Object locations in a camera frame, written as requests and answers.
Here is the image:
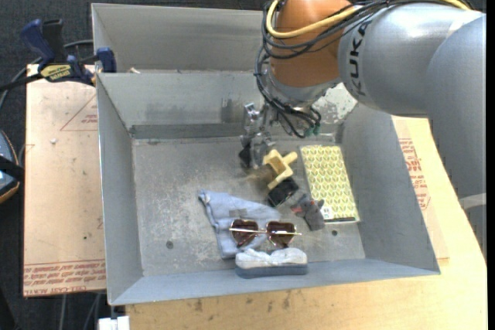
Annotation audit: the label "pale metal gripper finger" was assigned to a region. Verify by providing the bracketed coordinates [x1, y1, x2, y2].
[243, 102, 261, 146]
[251, 131, 274, 168]

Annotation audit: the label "grey toy mouse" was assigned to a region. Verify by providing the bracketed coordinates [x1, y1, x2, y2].
[290, 193, 327, 232]

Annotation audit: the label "green and yellow patterned box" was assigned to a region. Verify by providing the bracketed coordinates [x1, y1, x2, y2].
[299, 144, 361, 225]

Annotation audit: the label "black box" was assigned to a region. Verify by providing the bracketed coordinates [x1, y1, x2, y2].
[266, 177, 300, 209]

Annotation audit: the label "pale blue cloth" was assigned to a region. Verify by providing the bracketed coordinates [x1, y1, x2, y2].
[198, 189, 282, 260]

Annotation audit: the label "cream plastic piece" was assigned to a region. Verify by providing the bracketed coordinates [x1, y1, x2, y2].
[261, 149, 299, 190]

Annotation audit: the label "grey metal bin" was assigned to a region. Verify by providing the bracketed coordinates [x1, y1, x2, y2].
[91, 2, 441, 306]

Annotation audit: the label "brown cardboard board red print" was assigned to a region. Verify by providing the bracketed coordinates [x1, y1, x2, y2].
[22, 63, 452, 298]

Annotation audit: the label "heart-shaped sunglasses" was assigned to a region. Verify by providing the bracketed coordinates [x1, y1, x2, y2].
[228, 219, 303, 250]

